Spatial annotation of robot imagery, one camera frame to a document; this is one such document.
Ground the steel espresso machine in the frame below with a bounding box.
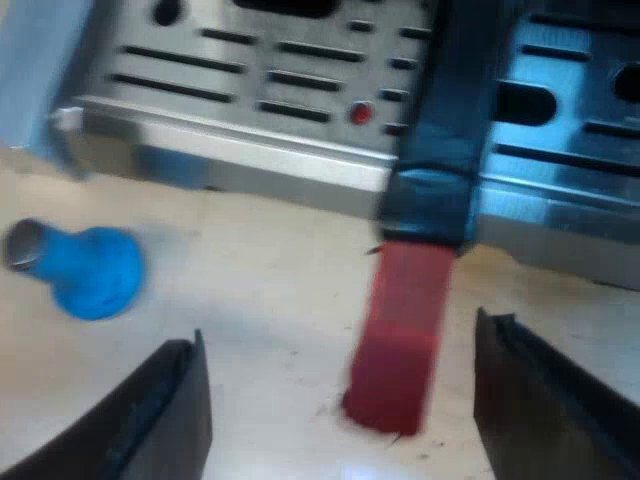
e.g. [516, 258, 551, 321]
[48, 0, 640, 291]

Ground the blue tamper with steel top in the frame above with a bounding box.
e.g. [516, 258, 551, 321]
[2, 217, 147, 323]

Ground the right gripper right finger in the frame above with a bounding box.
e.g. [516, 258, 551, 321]
[472, 306, 640, 480]

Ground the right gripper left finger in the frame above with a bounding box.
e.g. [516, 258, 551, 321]
[0, 328, 214, 480]

